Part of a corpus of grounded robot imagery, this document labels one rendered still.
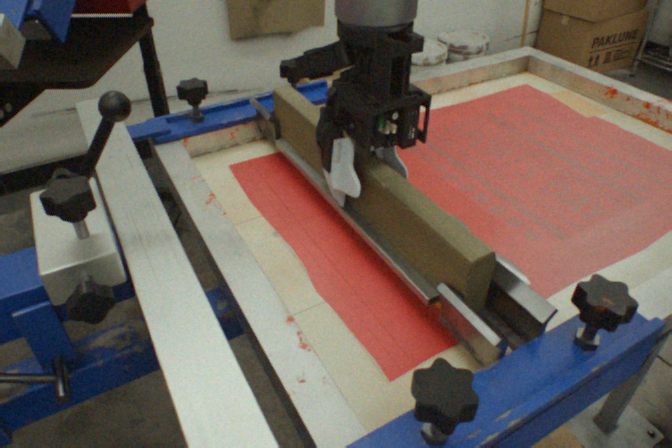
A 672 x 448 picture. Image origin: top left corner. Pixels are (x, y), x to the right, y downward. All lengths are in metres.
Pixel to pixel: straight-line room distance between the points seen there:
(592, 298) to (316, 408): 0.23
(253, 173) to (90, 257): 0.34
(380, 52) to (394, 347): 0.27
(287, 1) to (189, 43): 0.52
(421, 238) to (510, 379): 0.14
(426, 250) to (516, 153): 0.37
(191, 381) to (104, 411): 1.33
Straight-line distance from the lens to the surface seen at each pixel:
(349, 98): 0.48
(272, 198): 0.67
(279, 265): 0.57
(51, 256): 0.45
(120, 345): 0.58
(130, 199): 0.55
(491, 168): 0.76
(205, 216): 0.59
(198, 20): 2.58
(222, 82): 2.71
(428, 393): 0.34
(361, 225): 0.55
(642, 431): 1.75
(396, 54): 0.45
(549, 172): 0.78
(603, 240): 0.67
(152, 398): 1.67
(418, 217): 0.47
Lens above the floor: 1.34
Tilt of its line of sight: 35 degrees down
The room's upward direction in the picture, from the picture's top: straight up
